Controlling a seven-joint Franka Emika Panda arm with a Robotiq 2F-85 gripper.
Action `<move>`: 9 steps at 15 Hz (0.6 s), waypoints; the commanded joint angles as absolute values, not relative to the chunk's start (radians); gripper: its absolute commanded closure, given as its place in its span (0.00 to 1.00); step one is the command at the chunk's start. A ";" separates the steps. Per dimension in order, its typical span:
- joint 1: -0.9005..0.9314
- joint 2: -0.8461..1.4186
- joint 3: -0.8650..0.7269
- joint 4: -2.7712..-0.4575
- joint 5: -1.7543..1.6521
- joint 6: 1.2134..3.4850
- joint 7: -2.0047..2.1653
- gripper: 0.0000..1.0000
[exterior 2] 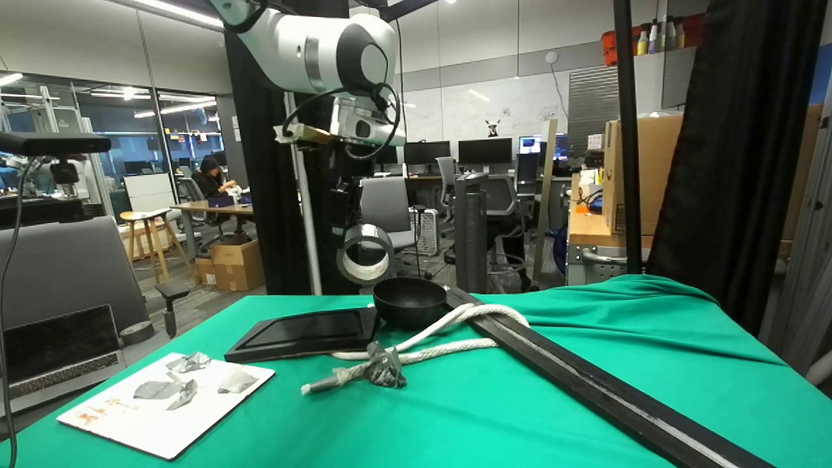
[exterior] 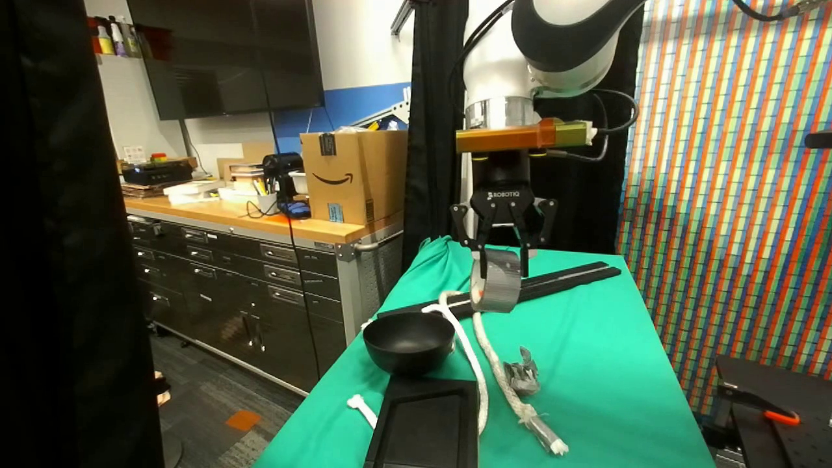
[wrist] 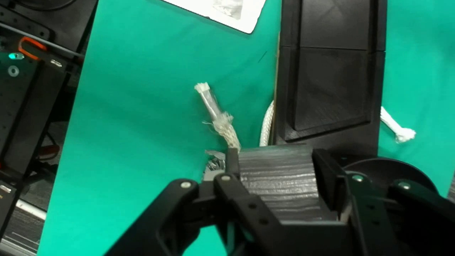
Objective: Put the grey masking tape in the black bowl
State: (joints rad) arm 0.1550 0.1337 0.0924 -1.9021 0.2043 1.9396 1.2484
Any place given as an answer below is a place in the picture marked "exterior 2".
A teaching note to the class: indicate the seated person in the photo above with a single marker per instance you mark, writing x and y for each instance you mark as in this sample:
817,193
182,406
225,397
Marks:
211,178

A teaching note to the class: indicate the green tablecloth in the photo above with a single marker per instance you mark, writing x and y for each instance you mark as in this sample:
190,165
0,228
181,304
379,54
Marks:
522,416

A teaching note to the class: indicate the metal binder clip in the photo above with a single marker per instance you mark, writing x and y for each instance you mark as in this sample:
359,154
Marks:
387,369

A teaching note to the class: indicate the brown cardboard box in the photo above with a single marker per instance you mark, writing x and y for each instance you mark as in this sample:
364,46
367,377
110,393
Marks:
658,157

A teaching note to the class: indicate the black vertical pole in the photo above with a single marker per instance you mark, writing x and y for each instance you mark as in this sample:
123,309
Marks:
627,131

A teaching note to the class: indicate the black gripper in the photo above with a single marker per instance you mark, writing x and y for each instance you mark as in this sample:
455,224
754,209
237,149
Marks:
355,172

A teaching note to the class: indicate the narrow black curtain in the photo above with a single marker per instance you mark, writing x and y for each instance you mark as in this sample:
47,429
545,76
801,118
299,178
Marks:
738,172

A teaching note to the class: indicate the white stand pole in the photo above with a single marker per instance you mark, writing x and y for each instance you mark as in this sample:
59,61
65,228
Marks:
309,241

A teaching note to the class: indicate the workbench cabinet with wooden top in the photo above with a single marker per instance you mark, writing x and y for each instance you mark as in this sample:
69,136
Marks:
589,228

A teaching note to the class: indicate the wall shelf with bottles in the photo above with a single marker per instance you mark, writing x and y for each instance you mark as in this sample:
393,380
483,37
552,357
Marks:
650,40

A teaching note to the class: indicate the black cylinder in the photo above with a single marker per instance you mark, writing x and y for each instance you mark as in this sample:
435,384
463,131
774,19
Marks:
472,235

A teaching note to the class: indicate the wide black computer monitor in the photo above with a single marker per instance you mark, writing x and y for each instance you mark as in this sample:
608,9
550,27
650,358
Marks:
484,150

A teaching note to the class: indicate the black bowl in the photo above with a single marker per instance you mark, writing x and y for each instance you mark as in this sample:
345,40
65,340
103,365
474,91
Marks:
411,302

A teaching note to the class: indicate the black overhead bracket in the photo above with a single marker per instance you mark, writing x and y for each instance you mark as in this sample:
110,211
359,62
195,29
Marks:
406,5

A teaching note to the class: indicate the wooden stool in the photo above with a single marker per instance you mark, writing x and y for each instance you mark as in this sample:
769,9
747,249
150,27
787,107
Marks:
147,221

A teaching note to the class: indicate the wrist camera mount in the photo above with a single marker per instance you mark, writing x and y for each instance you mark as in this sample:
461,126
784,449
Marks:
302,132

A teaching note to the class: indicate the cardboard boxes stack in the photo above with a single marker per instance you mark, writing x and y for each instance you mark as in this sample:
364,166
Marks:
229,269

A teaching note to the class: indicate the grey office chair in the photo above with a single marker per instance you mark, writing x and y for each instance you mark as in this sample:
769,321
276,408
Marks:
393,209

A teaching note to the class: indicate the black camera bar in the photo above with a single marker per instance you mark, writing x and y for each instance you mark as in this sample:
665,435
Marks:
54,143

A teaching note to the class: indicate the black laptop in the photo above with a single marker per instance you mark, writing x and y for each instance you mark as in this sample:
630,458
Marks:
60,340

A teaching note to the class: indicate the long black bar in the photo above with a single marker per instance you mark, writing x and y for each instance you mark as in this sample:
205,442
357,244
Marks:
589,390

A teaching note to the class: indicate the medium black computer monitor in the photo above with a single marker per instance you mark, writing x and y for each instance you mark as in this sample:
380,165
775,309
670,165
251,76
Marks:
427,150

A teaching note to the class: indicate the black rectangular tray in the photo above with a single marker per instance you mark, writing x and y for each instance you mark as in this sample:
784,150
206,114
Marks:
312,334

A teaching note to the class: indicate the white printed booklet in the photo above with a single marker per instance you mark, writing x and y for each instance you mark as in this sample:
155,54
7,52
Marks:
147,416

